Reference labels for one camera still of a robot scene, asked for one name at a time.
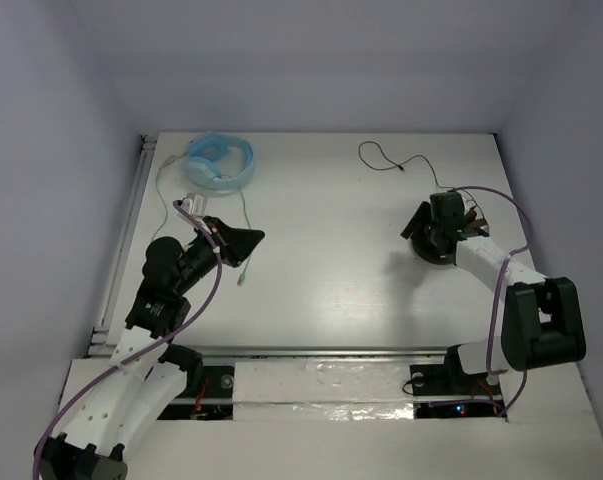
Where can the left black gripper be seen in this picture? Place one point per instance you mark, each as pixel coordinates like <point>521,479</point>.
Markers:
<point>222,241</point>

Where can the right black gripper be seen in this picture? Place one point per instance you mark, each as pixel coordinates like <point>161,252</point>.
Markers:
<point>423,216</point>

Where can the brown silver headphones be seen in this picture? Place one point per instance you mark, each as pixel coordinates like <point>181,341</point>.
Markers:
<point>436,259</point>

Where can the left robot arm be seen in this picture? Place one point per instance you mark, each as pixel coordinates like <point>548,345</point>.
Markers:
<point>95,432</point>

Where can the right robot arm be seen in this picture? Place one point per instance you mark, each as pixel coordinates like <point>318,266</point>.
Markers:
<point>535,321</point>

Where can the light blue headphones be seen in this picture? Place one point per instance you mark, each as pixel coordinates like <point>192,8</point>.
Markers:
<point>205,157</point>

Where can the white foil covered block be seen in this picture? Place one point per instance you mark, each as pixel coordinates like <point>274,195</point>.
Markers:
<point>313,390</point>

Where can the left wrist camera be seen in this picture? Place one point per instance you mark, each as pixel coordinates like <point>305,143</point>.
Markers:
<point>195,204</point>

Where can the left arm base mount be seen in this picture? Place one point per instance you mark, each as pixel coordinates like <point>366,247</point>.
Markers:
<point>208,390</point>

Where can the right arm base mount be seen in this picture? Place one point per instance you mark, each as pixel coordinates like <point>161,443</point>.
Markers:
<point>446,391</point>

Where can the aluminium rail left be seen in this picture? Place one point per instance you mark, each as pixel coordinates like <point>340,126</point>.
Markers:
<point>100,331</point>

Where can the aluminium rail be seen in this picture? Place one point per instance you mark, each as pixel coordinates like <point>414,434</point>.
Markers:
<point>100,331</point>
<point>218,352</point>

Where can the aluminium rail front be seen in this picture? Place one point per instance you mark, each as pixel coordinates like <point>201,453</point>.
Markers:
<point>218,352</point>

